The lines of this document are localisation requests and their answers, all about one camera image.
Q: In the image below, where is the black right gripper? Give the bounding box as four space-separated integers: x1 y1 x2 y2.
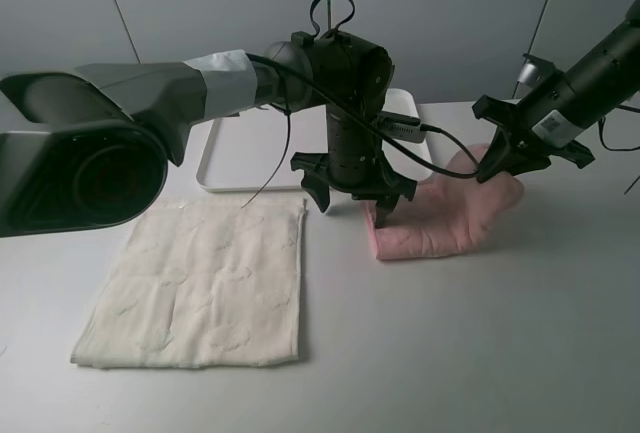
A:
472 75 594 183

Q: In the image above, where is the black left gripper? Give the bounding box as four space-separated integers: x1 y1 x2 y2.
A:
290 105 416 229

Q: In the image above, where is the pink towel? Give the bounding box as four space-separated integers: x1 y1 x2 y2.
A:
365 172 524 261

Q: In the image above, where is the cream white towel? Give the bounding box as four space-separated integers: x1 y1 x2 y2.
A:
70 194 306 369

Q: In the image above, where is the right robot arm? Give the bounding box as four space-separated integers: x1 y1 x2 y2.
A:
472 1 639 183

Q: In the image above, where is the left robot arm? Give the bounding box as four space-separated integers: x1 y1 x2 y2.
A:
1 30 416 237

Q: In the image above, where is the white rectangular plastic tray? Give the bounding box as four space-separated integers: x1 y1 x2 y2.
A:
195 88 435 196

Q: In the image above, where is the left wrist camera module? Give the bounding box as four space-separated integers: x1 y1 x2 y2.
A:
376 111 426 144

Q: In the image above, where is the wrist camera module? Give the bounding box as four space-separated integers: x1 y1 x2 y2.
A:
517 54 563 89
376 111 426 144

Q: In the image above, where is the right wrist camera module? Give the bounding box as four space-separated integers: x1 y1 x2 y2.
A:
517 54 563 89

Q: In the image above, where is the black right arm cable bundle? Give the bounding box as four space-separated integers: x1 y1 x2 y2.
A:
597 97 640 194

